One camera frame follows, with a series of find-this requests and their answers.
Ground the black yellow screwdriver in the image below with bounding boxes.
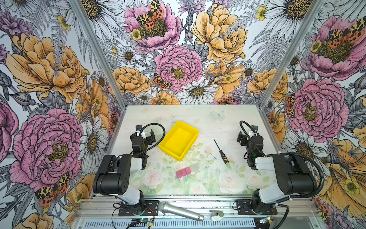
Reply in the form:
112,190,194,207
214,139,229,165

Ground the yellow plastic bin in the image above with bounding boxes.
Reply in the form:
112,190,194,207
158,121,199,161

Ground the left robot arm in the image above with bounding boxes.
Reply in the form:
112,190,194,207
92,125,156,216

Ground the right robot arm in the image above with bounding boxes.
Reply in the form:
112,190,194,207
237,121,325,214

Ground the pink block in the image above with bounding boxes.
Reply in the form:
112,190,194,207
176,167,192,179

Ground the right green circuit board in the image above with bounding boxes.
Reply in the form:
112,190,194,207
258,216,272,224

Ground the green circuit board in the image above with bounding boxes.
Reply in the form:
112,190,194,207
129,219,154,229
258,216,272,224

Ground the left green circuit board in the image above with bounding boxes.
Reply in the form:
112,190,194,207
129,219,154,229

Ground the white hook clip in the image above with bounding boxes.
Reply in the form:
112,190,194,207
209,210,224,221

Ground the left black cable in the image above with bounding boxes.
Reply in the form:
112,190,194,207
130,123,166,157

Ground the black cable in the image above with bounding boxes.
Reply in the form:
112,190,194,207
130,123,166,157
239,120,325,198

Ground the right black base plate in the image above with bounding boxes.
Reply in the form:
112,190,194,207
234,199,277,215

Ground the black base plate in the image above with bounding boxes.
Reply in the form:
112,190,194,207
118,200,160,217
234,199,277,215

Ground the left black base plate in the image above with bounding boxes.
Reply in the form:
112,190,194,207
118,200,160,217

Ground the right black cable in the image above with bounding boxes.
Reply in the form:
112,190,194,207
239,120,325,198

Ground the aluminium front rail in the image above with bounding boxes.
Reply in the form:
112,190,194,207
75,195,320,220

